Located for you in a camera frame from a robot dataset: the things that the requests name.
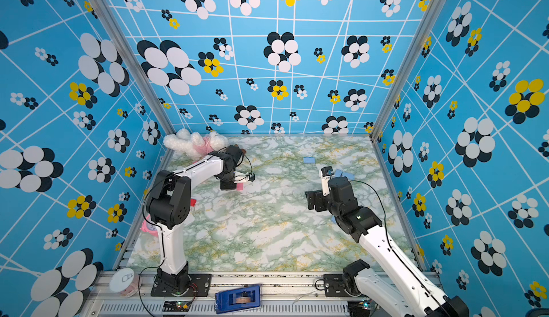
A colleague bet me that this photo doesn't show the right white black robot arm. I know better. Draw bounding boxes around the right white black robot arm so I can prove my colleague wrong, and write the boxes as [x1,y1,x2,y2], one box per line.
[305,175,470,316]

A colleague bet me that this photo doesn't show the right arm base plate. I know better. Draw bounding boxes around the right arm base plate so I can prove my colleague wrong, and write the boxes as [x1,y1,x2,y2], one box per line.
[322,274,365,298]

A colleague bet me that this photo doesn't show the light blue block right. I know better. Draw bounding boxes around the light blue block right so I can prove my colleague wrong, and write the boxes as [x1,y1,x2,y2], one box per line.
[334,170,355,181]

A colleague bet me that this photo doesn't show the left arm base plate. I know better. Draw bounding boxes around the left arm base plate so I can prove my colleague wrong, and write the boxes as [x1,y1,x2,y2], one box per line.
[150,273,212,298]

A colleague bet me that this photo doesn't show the pink alarm clock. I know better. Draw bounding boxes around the pink alarm clock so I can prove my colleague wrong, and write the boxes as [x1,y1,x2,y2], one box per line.
[140,215,158,237]

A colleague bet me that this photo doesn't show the left circuit board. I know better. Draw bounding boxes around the left circuit board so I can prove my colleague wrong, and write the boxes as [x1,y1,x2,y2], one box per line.
[162,301,192,312]

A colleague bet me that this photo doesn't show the right circuit board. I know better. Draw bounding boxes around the right circuit board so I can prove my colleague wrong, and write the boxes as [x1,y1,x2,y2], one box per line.
[353,301,371,311]

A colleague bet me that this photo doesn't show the aluminium front rail frame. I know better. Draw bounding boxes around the aluminium front rail frame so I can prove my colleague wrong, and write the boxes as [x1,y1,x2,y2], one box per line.
[81,274,390,316]

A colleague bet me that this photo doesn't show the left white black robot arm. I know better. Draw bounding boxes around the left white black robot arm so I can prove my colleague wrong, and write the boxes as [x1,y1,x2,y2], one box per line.
[143,145,244,297]

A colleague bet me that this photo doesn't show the white pink plush toy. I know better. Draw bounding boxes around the white pink plush toy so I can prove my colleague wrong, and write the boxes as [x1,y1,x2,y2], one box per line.
[163,128,230,160]

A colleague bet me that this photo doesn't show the circuit board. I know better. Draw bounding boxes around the circuit board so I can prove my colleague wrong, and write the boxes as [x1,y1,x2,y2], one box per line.
[162,301,192,312]
[353,301,371,311]

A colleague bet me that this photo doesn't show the blue box device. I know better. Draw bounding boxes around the blue box device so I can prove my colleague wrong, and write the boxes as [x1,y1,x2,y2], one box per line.
[214,285,261,314]

